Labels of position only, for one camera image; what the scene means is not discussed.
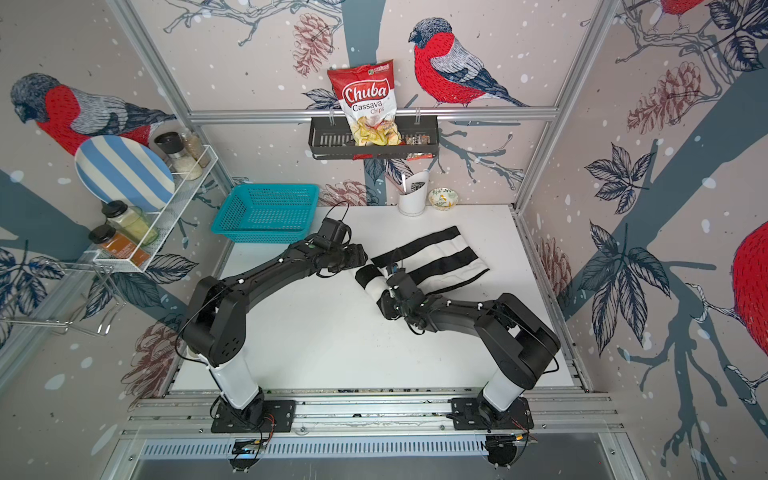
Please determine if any black white striped pillowcase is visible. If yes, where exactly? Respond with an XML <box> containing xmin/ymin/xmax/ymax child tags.
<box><xmin>354</xmin><ymin>226</ymin><xmax>490</xmax><ymax>301</ymax></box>

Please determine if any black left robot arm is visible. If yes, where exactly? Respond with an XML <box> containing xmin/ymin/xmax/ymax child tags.
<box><xmin>181</xmin><ymin>240</ymin><xmax>368</xmax><ymax>412</ymax></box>

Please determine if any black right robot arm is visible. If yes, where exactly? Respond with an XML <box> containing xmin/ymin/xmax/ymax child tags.
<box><xmin>382</xmin><ymin>270</ymin><xmax>561</xmax><ymax>419</ymax></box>

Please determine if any teal plastic basket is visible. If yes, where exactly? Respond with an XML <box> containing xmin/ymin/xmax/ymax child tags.
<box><xmin>211</xmin><ymin>184</ymin><xmax>320</xmax><ymax>244</ymax></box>

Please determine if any white utensil holder cup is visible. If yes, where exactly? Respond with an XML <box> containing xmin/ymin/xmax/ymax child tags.
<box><xmin>397</xmin><ymin>170</ymin><xmax>430</xmax><ymax>217</ymax></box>

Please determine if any small floral ceramic bowl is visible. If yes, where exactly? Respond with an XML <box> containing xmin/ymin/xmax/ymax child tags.
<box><xmin>427</xmin><ymin>187</ymin><xmax>459</xmax><ymax>211</ymax></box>

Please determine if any clear glass spice shaker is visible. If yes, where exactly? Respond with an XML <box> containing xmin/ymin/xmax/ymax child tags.
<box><xmin>180</xmin><ymin>128</ymin><xmax>209</xmax><ymax>168</ymax></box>

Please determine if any red Chuba cassava chips bag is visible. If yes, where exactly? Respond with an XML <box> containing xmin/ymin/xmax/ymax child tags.
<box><xmin>328</xmin><ymin>60</ymin><xmax>402</xmax><ymax>147</ymax></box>

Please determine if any black lid salt shaker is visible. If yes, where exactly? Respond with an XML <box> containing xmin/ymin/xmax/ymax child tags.
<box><xmin>154</xmin><ymin>131</ymin><xmax>203</xmax><ymax>181</ymax></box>

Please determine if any yellow spice jar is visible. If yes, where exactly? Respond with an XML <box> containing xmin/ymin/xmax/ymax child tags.
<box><xmin>101</xmin><ymin>200</ymin><xmax>159</xmax><ymax>246</ymax></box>

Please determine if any orange spice jar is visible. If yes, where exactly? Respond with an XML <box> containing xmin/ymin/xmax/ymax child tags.
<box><xmin>88</xmin><ymin>224</ymin><xmax>150</xmax><ymax>268</ymax></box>

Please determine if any blue white striped plate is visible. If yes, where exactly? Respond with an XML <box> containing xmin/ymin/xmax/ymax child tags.
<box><xmin>74</xmin><ymin>135</ymin><xmax>176</xmax><ymax>212</ymax></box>

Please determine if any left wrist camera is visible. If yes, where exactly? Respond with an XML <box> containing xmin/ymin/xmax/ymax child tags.
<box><xmin>317</xmin><ymin>217</ymin><xmax>351</xmax><ymax>244</ymax></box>

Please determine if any black wall-mounted wire shelf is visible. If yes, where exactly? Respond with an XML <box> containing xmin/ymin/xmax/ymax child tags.
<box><xmin>308</xmin><ymin>116</ymin><xmax>439</xmax><ymax>160</ymax></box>

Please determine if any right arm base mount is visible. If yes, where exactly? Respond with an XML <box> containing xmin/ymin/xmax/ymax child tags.
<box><xmin>446</xmin><ymin>394</ymin><xmax>534</xmax><ymax>432</ymax></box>

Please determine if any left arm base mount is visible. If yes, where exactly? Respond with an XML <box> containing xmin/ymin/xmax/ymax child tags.
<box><xmin>209</xmin><ymin>390</ymin><xmax>296</xmax><ymax>434</ymax></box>

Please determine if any white wire wall rack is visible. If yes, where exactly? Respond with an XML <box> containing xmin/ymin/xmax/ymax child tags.
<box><xmin>82</xmin><ymin>145</ymin><xmax>219</xmax><ymax>273</ymax></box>

